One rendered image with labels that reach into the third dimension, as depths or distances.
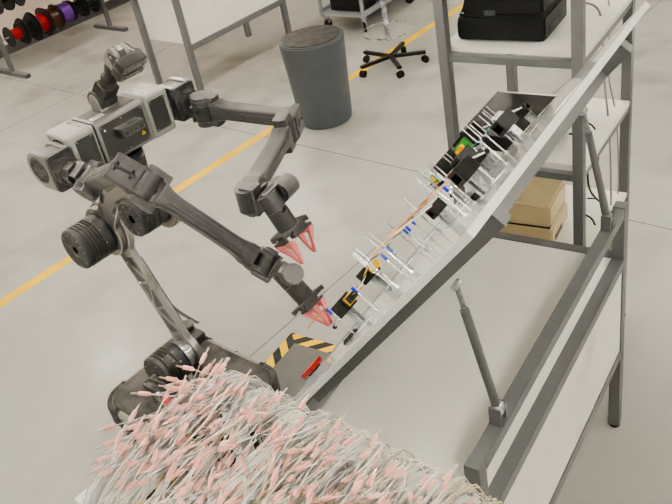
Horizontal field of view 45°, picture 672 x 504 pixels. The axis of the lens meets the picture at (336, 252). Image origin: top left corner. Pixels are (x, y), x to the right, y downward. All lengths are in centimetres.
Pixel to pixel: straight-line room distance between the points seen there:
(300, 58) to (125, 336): 232
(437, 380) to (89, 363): 225
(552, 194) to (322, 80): 286
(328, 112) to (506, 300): 333
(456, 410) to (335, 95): 373
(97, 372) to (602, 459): 235
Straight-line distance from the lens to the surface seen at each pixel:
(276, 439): 130
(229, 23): 716
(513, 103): 315
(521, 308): 263
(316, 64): 560
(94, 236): 328
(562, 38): 277
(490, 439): 197
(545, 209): 304
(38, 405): 413
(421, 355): 249
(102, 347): 430
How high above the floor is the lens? 245
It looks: 33 degrees down
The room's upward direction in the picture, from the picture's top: 12 degrees counter-clockwise
